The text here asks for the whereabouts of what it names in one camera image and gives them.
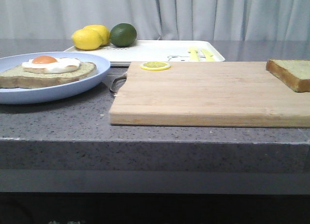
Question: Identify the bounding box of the back yellow lemon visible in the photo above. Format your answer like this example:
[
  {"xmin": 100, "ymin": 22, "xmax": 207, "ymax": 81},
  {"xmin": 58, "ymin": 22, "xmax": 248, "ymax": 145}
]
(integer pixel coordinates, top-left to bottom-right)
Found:
[{"xmin": 83, "ymin": 25, "xmax": 110, "ymax": 46}]

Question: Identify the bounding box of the green lime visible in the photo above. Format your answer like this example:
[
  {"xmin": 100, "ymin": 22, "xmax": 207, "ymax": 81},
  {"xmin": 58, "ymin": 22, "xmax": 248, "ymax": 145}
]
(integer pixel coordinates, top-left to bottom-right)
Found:
[{"xmin": 109, "ymin": 23, "xmax": 137, "ymax": 47}]

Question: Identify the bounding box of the fried egg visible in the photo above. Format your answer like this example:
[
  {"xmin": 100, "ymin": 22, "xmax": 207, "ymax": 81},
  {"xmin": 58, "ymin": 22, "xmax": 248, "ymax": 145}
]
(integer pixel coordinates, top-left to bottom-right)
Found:
[{"xmin": 22, "ymin": 55, "xmax": 81, "ymax": 74}]

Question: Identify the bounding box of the yellow plastic knife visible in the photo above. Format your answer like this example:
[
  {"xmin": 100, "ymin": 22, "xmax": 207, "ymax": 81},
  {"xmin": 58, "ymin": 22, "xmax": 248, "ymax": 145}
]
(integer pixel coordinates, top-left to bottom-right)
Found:
[{"xmin": 201, "ymin": 49, "xmax": 215, "ymax": 62}]

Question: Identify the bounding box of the yellow lemon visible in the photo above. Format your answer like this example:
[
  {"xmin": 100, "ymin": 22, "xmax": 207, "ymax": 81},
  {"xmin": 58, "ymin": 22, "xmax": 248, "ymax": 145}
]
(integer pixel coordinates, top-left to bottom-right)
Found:
[
  {"xmin": 83, "ymin": 25, "xmax": 110, "ymax": 46},
  {"xmin": 72, "ymin": 29, "xmax": 103, "ymax": 50}
]

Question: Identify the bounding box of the grey curtain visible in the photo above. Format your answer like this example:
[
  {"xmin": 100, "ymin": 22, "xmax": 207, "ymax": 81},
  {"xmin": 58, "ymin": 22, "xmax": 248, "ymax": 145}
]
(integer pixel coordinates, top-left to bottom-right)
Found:
[{"xmin": 0, "ymin": 0, "xmax": 310, "ymax": 41}]

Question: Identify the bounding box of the lemon slice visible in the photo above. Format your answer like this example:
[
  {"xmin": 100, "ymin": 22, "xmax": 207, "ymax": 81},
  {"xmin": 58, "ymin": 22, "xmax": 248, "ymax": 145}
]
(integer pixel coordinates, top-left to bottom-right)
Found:
[{"xmin": 140, "ymin": 61, "xmax": 171, "ymax": 71}]

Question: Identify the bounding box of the light blue round plate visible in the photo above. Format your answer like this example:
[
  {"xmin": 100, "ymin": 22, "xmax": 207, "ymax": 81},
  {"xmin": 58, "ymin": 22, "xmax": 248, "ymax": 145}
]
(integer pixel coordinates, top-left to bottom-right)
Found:
[{"xmin": 0, "ymin": 52, "xmax": 110, "ymax": 105}]

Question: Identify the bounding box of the bread slice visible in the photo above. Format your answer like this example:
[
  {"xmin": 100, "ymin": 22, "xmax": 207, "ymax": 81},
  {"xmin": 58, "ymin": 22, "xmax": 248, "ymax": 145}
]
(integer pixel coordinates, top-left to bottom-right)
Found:
[
  {"xmin": 266, "ymin": 59, "xmax": 310, "ymax": 92},
  {"xmin": 0, "ymin": 62, "xmax": 97, "ymax": 89}
]

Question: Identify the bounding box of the yellow plastic fork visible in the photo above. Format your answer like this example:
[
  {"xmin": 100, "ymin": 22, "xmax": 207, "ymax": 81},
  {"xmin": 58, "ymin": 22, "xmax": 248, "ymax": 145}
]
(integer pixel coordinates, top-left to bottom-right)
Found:
[{"xmin": 188, "ymin": 46, "xmax": 200, "ymax": 62}]

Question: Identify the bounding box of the front yellow lemon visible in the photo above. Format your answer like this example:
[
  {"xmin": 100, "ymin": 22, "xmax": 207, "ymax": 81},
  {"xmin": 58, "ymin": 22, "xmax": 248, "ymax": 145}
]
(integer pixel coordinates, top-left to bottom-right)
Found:
[{"xmin": 72, "ymin": 29, "xmax": 103, "ymax": 50}]

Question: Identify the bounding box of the wooden cutting board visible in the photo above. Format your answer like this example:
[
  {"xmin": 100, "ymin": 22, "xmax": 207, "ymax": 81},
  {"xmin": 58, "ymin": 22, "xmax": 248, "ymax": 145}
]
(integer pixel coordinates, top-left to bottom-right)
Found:
[{"xmin": 109, "ymin": 61, "xmax": 310, "ymax": 128}]

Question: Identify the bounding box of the metal cutting board handle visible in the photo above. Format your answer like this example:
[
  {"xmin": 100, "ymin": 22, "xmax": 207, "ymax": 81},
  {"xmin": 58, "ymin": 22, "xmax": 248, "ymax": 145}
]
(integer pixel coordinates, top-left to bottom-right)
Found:
[{"xmin": 109, "ymin": 73, "xmax": 127, "ymax": 96}]

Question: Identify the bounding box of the white bear tray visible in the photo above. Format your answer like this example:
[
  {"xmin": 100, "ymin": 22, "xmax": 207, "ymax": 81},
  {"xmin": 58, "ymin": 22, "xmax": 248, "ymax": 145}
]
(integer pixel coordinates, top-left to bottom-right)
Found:
[{"xmin": 66, "ymin": 40, "xmax": 225, "ymax": 66}]

